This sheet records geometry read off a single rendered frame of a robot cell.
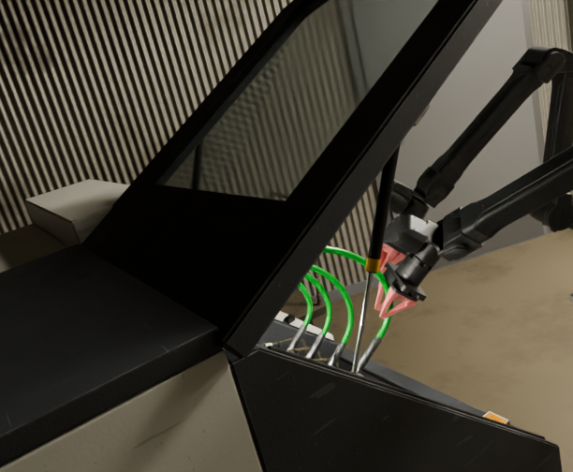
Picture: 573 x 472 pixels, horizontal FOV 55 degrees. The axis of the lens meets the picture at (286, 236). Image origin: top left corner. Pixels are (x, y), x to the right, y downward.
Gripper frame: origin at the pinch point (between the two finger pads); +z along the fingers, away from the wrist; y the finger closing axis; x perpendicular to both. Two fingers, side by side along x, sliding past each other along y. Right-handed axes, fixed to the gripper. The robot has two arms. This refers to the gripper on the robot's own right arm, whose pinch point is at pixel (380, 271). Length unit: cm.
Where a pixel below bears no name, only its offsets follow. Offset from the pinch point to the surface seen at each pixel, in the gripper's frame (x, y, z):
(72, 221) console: -8, 69, 24
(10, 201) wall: -273, 92, 79
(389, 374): 3.4, -15.6, 21.8
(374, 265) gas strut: 52, 35, 0
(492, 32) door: -220, -124, -184
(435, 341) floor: -143, -150, 19
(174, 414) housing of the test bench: 62, 54, 25
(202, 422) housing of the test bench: 62, 50, 25
